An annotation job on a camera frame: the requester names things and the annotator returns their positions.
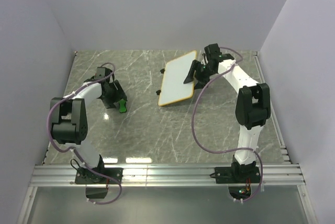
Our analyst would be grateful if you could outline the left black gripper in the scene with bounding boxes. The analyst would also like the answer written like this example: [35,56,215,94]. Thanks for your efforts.
[100,80,127,108]

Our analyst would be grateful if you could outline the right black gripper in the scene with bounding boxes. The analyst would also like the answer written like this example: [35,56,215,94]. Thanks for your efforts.
[183,60,216,90]

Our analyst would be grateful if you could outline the green whiteboard eraser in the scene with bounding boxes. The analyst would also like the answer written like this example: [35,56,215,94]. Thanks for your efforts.
[118,99,127,113]

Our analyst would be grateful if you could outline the orange framed whiteboard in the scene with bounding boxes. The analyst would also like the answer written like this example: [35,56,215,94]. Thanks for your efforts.
[158,50,197,106]

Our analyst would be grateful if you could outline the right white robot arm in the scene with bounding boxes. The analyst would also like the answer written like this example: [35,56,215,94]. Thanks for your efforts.
[184,53,271,182]

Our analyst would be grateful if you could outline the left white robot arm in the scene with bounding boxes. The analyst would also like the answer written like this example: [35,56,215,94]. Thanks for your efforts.
[47,79,127,183]

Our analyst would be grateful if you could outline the black whiteboard stand feet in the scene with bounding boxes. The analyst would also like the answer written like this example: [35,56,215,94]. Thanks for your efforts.
[155,68,165,96]

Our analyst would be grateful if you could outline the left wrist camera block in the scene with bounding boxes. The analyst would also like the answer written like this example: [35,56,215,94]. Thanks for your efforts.
[94,67,114,82]

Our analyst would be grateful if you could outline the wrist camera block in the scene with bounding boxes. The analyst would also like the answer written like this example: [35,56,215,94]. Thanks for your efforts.
[94,67,114,82]
[204,43,221,61]

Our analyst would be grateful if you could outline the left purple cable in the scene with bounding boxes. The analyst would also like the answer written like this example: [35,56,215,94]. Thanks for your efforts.
[46,62,124,205]

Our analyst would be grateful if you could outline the purple cable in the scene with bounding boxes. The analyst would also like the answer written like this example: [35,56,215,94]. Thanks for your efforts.
[191,46,264,203]
[46,62,124,205]

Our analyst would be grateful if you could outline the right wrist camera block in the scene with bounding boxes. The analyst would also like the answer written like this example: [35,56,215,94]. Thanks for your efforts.
[204,43,221,61]

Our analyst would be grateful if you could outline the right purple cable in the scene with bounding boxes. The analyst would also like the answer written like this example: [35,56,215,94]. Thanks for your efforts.
[191,46,264,203]

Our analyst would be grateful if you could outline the aluminium mounting rail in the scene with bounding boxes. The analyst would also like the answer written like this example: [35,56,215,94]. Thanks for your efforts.
[29,163,306,187]

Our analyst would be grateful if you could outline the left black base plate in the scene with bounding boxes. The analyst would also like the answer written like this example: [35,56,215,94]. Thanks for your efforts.
[74,167,123,185]

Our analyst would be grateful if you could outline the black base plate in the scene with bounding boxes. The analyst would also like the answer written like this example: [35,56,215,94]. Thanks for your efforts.
[209,167,261,184]
[74,167,123,185]

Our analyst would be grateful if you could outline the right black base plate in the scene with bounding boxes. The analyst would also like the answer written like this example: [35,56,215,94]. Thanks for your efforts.
[209,167,261,184]

